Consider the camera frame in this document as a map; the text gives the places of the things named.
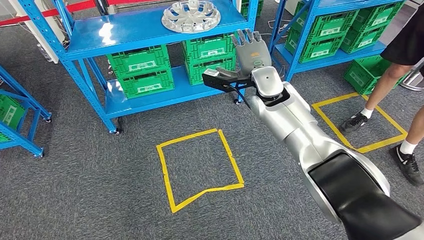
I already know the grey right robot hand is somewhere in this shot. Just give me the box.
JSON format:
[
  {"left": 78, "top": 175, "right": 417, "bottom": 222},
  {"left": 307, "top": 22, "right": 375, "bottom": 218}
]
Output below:
[{"left": 215, "top": 28, "right": 273, "bottom": 80}]

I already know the silver plastic wheel hubcap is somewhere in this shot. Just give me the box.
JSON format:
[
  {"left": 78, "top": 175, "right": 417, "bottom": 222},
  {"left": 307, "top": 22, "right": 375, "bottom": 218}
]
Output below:
[{"left": 161, "top": 0, "right": 222, "bottom": 34}]

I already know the blue metal shelf rack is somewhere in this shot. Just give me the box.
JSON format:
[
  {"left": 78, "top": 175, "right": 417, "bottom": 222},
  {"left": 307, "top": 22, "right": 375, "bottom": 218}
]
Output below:
[
  {"left": 266, "top": 0, "right": 407, "bottom": 83},
  {"left": 0, "top": 65, "right": 53, "bottom": 158},
  {"left": 16, "top": 0, "right": 260, "bottom": 135}
]

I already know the yellow floor tape square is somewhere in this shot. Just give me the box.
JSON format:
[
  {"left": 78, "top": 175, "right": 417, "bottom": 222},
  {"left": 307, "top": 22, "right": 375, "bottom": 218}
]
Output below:
[
  {"left": 156, "top": 128, "right": 246, "bottom": 214},
  {"left": 311, "top": 91, "right": 409, "bottom": 154}
]

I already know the person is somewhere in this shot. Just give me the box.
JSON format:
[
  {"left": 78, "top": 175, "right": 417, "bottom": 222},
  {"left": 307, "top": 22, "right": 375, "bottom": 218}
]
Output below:
[{"left": 338, "top": 3, "right": 424, "bottom": 186}]

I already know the chrome chair base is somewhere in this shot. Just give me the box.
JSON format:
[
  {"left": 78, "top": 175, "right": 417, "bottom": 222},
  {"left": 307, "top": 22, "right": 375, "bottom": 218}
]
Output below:
[{"left": 399, "top": 64, "right": 424, "bottom": 91}]

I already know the clear plastic bottle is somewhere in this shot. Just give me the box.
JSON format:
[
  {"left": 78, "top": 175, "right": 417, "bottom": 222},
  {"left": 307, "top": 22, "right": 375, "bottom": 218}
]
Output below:
[{"left": 35, "top": 43, "right": 53, "bottom": 63}]

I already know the red barrier belt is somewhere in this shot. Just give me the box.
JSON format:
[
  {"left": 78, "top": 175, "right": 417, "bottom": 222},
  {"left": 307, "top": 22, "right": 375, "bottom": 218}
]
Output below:
[{"left": 0, "top": 0, "right": 160, "bottom": 28}]

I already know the pale wrist camera on bracket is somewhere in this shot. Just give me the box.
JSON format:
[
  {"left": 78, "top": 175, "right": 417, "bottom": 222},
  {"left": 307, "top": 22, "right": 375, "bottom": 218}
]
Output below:
[{"left": 201, "top": 68, "right": 258, "bottom": 94}]

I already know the white cable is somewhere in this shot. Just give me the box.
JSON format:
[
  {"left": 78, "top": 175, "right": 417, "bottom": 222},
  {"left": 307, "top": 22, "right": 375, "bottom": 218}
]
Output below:
[{"left": 258, "top": 18, "right": 293, "bottom": 37}]

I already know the black camera cable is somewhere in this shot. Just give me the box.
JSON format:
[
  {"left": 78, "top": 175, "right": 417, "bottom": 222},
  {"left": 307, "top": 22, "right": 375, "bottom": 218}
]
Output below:
[{"left": 230, "top": 82, "right": 253, "bottom": 110}]

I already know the black stanchion post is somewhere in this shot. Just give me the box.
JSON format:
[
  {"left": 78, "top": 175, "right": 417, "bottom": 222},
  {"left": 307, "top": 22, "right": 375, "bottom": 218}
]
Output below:
[{"left": 92, "top": 0, "right": 110, "bottom": 17}]

